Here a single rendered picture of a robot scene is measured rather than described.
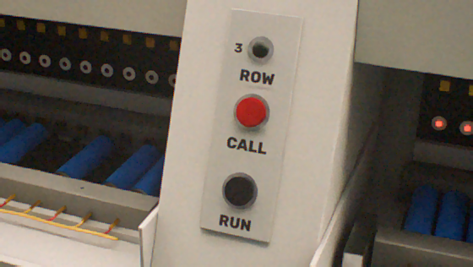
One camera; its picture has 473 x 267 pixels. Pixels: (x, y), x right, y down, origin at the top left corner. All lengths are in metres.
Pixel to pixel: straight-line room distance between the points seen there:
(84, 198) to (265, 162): 0.15
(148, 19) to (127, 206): 0.12
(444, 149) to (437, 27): 0.17
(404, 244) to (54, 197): 0.23
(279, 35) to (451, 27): 0.09
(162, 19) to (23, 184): 0.16
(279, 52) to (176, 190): 0.10
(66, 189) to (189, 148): 0.12
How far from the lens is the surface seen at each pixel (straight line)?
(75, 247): 0.48
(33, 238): 0.50
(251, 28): 0.40
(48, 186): 0.51
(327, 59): 0.39
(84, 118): 0.61
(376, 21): 0.39
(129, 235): 0.48
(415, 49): 0.39
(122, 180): 0.52
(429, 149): 0.55
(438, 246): 0.46
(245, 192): 0.39
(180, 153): 0.41
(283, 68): 0.39
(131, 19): 0.44
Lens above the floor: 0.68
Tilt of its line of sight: 5 degrees down
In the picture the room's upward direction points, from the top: 8 degrees clockwise
